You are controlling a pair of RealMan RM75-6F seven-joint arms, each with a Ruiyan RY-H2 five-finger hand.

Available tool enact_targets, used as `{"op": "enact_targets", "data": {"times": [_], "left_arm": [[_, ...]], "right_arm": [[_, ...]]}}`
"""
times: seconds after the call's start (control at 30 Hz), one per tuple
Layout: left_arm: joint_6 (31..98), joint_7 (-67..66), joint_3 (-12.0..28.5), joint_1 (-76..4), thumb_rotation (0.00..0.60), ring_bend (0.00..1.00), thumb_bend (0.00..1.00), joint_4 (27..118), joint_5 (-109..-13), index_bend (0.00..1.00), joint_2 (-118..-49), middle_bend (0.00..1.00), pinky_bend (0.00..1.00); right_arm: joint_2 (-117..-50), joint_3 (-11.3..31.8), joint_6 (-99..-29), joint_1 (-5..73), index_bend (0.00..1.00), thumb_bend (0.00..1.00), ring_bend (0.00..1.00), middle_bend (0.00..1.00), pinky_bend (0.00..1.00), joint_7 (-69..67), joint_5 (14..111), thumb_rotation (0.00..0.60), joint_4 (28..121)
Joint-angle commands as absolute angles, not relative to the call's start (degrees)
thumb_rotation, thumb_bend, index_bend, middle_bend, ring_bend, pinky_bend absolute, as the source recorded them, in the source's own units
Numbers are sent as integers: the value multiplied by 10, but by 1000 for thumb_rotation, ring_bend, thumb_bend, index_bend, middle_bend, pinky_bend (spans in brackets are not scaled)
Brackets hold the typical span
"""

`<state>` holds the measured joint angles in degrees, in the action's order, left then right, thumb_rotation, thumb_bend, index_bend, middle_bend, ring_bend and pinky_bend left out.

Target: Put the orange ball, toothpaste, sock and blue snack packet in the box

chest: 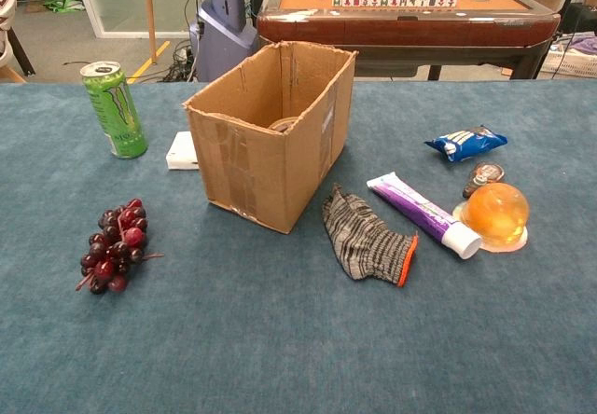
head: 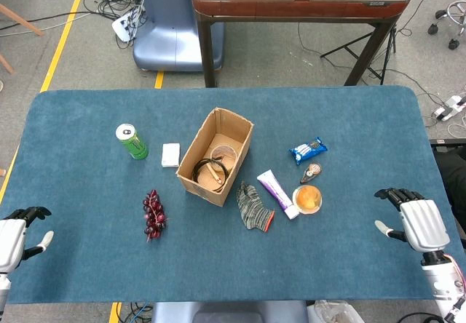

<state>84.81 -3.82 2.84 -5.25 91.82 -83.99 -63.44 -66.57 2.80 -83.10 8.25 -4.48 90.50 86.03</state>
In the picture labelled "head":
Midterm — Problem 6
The chrome wheeled stool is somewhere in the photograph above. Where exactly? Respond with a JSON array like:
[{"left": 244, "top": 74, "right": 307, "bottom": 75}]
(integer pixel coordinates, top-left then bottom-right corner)
[{"left": 427, "top": 0, "right": 466, "bottom": 50}]

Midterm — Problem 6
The black equipment case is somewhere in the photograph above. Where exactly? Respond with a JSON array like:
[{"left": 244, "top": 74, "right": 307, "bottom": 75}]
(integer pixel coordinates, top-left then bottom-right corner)
[{"left": 429, "top": 139, "right": 466, "bottom": 247}]

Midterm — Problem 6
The black tripod stand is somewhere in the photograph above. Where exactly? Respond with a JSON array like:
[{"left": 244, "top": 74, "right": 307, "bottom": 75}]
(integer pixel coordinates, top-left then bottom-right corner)
[{"left": 320, "top": 0, "right": 427, "bottom": 86}]

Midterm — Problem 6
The dark red grape bunch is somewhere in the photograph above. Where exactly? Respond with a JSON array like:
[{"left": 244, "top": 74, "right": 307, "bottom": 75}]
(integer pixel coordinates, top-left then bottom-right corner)
[{"left": 142, "top": 188, "right": 169, "bottom": 243}]

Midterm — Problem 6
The clear plastic bag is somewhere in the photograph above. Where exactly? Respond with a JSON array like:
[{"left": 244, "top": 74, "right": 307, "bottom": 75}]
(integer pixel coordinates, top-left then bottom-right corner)
[{"left": 307, "top": 300, "right": 365, "bottom": 323}]

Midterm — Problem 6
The grey robot torso base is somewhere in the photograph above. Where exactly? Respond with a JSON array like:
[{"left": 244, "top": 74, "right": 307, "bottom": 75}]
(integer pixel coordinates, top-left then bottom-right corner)
[{"left": 151, "top": 300, "right": 309, "bottom": 323}]

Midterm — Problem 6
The open cardboard box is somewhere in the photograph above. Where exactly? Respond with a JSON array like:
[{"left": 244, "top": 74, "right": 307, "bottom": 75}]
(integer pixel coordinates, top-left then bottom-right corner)
[{"left": 175, "top": 107, "right": 255, "bottom": 207}]

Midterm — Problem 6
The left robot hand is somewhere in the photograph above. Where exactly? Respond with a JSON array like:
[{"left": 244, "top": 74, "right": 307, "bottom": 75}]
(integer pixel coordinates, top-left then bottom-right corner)
[{"left": 0, "top": 206, "right": 55, "bottom": 274}]

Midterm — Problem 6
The white power strip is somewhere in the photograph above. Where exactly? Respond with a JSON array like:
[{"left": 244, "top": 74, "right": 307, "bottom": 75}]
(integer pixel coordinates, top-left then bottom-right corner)
[
  {"left": 432, "top": 95, "right": 466, "bottom": 122},
  {"left": 111, "top": 4, "right": 146, "bottom": 43}
]

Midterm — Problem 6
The wooden easel frame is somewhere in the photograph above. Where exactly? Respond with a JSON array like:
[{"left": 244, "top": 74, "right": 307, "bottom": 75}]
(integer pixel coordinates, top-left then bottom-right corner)
[{"left": 0, "top": 3, "right": 44, "bottom": 75}]

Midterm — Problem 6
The purple white tube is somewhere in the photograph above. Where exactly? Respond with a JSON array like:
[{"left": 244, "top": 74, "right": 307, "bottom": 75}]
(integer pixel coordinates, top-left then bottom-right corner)
[{"left": 256, "top": 169, "right": 301, "bottom": 220}]

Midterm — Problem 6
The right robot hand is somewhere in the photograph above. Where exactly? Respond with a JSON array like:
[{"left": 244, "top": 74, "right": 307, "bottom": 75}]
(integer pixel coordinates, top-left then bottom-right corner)
[{"left": 374, "top": 187, "right": 451, "bottom": 255}]

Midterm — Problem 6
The brown mahjong table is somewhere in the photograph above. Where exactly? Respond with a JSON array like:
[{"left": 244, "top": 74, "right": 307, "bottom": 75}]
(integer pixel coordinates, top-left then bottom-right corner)
[{"left": 191, "top": 0, "right": 412, "bottom": 88}]

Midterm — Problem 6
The orange jelly cup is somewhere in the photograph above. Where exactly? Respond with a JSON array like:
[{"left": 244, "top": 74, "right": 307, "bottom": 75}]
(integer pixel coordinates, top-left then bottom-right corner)
[{"left": 292, "top": 184, "right": 323, "bottom": 215}]

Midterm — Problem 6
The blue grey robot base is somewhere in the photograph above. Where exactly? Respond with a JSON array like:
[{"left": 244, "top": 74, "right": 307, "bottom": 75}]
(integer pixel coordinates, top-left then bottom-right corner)
[{"left": 132, "top": 0, "right": 225, "bottom": 72}]

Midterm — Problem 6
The grey striped knit glove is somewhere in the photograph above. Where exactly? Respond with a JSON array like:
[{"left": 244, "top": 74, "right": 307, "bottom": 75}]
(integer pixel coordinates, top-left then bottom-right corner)
[{"left": 236, "top": 180, "right": 275, "bottom": 233}]

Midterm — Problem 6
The blue snack packet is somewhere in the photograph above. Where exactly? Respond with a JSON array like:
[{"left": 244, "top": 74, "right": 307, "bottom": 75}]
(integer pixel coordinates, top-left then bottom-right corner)
[{"left": 288, "top": 136, "right": 328, "bottom": 167}]

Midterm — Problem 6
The green drink can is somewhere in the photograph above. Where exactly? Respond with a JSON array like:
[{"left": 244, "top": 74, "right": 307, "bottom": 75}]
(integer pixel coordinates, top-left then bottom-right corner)
[{"left": 115, "top": 123, "right": 149, "bottom": 161}]

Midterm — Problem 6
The blue felt table cover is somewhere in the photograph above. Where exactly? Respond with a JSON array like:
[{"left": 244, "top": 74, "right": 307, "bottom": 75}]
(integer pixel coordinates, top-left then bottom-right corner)
[{"left": 0, "top": 85, "right": 462, "bottom": 305}]

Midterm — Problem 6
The black hair band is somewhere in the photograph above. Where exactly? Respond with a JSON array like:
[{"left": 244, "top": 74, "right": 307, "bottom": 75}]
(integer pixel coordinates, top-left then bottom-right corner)
[{"left": 192, "top": 158, "right": 229, "bottom": 193}]

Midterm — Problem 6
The small white box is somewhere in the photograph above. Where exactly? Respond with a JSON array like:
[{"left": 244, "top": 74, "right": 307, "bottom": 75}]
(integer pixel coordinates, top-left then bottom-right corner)
[{"left": 161, "top": 143, "right": 181, "bottom": 169}]

